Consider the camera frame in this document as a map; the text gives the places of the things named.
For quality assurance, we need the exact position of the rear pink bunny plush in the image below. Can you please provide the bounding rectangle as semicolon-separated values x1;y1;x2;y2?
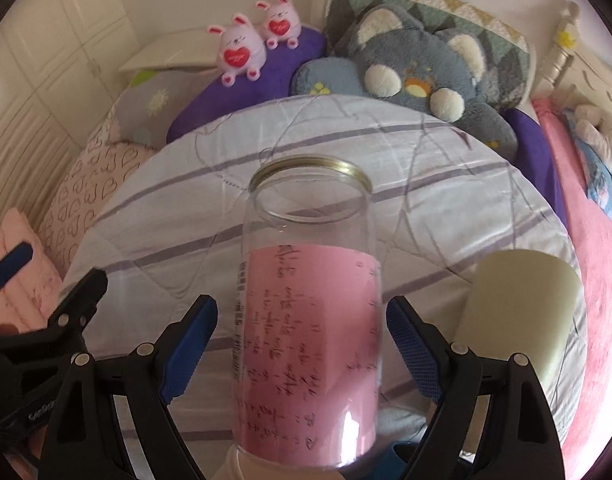
255;0;302;50

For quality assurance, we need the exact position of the cream small headboard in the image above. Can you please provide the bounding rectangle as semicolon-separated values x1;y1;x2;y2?
118;28;220;73

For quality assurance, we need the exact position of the front pink bunny plush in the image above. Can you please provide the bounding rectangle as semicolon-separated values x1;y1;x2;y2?
207;13;267;88

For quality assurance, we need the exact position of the blue black Cool Towel can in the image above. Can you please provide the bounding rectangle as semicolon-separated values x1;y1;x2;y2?
455;249;583;389

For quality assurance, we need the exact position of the grey flower pillow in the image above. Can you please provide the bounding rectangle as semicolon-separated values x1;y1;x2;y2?
103;68;220;150

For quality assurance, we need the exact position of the white pink plush dog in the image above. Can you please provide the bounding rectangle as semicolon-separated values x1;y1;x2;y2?
574;104;612;174

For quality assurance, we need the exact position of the pink fleece bed cover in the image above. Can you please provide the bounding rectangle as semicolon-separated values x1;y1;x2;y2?
533;99;612;479

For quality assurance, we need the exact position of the striped white folded quilt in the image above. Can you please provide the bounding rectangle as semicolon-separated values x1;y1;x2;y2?
63;96;577;476

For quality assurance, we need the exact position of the blue cartoon pillow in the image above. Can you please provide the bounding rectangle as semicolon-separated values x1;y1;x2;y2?
562;108;612;222

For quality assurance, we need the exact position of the grey blue cat plush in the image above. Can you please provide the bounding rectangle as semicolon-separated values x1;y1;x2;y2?
290;4;519;162

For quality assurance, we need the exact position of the pink bunny plush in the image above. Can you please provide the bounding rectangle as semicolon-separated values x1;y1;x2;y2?
255;0;302;50
207;13;267;88

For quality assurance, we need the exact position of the diamond pattern quilted cushion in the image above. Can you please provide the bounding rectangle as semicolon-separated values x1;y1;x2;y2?
323;0;535;110

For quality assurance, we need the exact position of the purple cushion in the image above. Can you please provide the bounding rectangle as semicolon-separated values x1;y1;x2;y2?
166;27;327;144

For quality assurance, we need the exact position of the cream wardrobe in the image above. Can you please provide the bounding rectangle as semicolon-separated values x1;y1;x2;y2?
0;0;140;226

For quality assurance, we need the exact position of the cream wooden headboard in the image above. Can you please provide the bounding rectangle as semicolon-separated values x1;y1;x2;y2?
530;1;612;115

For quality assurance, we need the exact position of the glass jar with pink label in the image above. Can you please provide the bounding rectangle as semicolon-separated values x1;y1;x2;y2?
233;155;383;470

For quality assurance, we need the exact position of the heart pattern bed sheet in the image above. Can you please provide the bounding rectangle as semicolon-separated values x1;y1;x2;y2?
38;113;155;275

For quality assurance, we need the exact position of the pink folded blanket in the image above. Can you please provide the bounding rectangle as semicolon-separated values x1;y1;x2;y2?
0;208;62;333

